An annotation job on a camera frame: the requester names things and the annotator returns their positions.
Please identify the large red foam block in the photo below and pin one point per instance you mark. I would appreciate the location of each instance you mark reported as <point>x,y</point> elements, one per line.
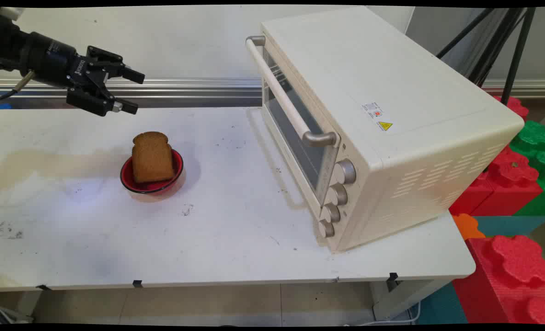
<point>507,280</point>

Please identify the silver oven knob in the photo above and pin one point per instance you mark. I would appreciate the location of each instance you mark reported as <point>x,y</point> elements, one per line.
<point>346,171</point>
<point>338,194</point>
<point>326,228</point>
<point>331,213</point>

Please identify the cream toaster oven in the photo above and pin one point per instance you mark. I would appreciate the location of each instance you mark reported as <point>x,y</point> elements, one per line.
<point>392,69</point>

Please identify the blue object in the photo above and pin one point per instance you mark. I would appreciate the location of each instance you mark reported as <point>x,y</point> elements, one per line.
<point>0,106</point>

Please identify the red bowl black rim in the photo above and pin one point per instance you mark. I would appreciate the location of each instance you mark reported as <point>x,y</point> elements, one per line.
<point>176,168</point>

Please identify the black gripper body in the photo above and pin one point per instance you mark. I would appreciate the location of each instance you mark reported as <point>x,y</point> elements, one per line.
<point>54,59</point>

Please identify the teal foam mat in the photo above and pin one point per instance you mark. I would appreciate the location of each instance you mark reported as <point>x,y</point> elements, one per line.
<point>440,305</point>
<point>511,224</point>

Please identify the white table leg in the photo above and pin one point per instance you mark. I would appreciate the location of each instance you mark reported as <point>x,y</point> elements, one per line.
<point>405,296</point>

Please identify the warning label sticker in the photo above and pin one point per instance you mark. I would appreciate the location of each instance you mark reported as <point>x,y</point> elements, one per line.
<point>377,115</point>

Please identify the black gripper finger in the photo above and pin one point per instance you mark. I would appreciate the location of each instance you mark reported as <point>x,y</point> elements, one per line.
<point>111,64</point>
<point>93,99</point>

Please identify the aluminium rail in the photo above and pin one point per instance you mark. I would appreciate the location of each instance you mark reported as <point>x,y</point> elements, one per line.
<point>185,88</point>

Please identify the black tripod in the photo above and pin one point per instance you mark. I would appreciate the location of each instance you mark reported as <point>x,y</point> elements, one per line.
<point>513,50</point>

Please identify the small red foam block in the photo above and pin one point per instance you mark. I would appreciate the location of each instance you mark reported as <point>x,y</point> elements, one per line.
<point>516,106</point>

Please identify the brown toast bread slice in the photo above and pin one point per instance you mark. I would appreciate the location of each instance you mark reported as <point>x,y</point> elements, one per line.
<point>152,158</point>

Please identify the green foam block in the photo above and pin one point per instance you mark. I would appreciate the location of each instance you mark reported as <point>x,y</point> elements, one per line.
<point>536,138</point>

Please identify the orange foam piece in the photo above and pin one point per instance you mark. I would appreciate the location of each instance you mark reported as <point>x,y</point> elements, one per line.
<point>467,226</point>

